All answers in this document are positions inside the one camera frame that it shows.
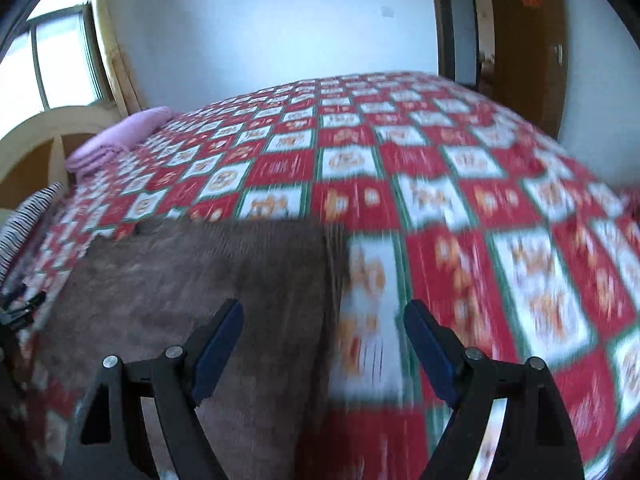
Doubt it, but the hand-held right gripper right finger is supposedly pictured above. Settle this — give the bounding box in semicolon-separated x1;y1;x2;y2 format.
403;299;586;480

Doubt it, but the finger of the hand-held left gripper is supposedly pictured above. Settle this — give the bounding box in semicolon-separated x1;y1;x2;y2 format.
0;284;47;313
0;309;41;332

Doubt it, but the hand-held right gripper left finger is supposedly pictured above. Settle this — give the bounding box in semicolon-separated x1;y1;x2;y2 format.
62;298;245;480

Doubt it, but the brown patterned garment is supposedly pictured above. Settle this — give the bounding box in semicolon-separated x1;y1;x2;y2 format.
30;219;351;480

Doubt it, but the striped pillow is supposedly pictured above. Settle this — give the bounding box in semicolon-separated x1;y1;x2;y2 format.
0;182;65;281

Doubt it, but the red checkered bedsheet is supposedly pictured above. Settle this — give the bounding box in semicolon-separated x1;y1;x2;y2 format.
0;71;640;480

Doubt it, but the wooden bed headboard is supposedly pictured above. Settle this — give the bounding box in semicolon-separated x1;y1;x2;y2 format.
0;105;123;221

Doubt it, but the folded pink blanket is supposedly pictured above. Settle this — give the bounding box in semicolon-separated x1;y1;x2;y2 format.
65;106;173;176

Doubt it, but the window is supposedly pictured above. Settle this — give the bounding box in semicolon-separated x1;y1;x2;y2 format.
0;0;113;136

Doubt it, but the narrow yellow curtain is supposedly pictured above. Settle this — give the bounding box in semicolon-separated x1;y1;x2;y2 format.
87;0;146;116

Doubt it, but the brown wooden door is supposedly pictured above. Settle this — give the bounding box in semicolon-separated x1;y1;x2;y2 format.
487;0;568;136

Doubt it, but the brown door frame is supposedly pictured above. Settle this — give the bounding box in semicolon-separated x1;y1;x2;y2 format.
427;0;496;91

